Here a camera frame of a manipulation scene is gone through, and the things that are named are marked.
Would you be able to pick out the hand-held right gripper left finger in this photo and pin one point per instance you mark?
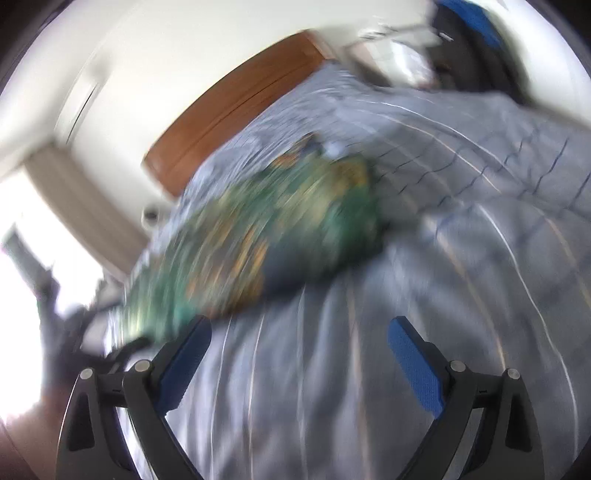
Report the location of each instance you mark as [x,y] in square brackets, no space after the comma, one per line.
[184,364]

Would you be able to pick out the grey checked blanket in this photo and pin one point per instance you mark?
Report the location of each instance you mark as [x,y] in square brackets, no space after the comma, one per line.
[346,369]

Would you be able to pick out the bright window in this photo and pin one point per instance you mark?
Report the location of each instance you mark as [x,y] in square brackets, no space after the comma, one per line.
[27,323]

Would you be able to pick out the white bedside table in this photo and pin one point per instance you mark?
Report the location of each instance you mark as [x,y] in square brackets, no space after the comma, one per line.
[397,55]

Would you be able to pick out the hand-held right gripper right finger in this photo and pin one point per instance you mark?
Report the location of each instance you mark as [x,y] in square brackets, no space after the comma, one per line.
[415,364]

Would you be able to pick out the wooden headboard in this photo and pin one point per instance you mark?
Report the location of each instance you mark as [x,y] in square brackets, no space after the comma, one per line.
[221,115]

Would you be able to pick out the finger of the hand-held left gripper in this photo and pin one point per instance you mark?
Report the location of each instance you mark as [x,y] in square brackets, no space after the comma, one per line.
[127,347]

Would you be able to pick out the beige curtain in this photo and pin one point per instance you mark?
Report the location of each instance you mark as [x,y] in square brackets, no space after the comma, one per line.
[83,207]

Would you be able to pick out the black and blue backpack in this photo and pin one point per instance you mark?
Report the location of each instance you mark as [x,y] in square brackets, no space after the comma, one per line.
[466,50]

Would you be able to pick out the green patterned pillow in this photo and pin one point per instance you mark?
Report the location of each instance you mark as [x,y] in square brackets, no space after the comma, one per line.
[258,230]

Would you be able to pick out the small grey bedside object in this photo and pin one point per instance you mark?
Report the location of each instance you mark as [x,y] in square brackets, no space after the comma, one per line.
[153,216]

